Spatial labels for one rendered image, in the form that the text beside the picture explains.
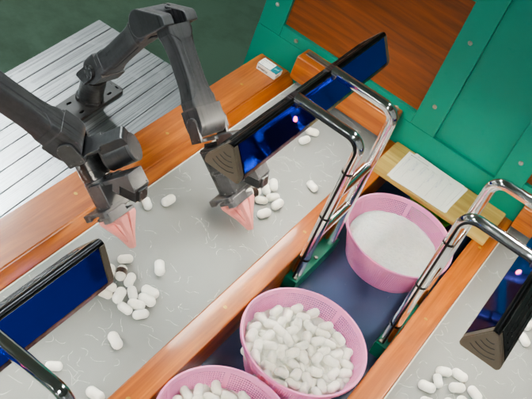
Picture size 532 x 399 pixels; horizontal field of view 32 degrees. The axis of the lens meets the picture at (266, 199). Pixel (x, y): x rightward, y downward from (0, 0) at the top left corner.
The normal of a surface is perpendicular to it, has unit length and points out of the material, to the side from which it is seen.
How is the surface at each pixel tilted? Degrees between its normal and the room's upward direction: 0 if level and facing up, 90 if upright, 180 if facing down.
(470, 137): 90
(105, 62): 82
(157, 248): 0
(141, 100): 0
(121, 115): 0
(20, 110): 87
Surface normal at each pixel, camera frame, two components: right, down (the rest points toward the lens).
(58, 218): 0.30, -0.69
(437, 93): -0.54, 0.45
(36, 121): -0.01, 0.59
